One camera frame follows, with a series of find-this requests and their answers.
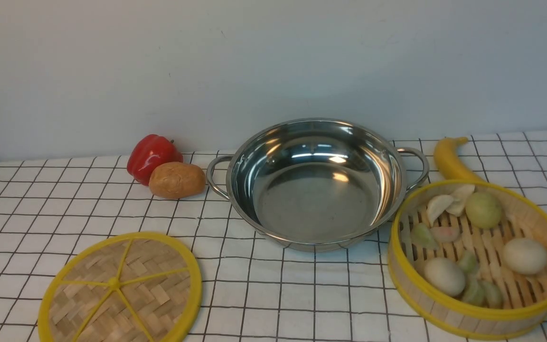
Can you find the green dumpling front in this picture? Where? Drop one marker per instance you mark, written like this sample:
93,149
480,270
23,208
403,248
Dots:
478,292

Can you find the green dumpling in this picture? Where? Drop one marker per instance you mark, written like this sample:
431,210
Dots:
478,292
422,237

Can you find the woven bamboo steamer lid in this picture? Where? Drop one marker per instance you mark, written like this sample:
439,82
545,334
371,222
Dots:
136,287

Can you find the green round bun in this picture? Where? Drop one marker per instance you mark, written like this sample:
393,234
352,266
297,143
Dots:
484,210

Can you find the pink dumpling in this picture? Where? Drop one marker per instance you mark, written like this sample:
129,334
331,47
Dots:
445,234

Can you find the white round bun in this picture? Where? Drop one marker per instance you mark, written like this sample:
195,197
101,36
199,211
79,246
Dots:
525,256
445,275

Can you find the stainless steel pot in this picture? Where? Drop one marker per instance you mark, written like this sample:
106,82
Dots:
317,184

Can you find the yellow banana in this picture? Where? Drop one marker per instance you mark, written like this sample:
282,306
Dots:
448,162

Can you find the red bell pepper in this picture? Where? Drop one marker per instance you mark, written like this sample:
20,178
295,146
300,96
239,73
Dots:
149,153

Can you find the white dumpling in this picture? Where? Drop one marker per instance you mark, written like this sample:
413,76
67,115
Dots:
453,203

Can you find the brown potato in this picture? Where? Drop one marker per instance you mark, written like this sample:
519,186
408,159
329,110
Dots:
176,180

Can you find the green dumpling left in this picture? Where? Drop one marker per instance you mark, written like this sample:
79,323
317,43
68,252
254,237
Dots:
422,237

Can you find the white round bun front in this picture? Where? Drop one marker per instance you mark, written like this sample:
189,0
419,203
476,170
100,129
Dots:
445,275

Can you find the white round bun right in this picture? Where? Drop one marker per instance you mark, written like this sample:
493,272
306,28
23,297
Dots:
525,256

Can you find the bamboo steamer basket yellow rim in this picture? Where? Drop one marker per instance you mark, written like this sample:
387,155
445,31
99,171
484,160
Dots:
524,296

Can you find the white checkered tablecloth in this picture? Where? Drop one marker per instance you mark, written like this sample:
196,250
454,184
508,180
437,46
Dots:
252,288

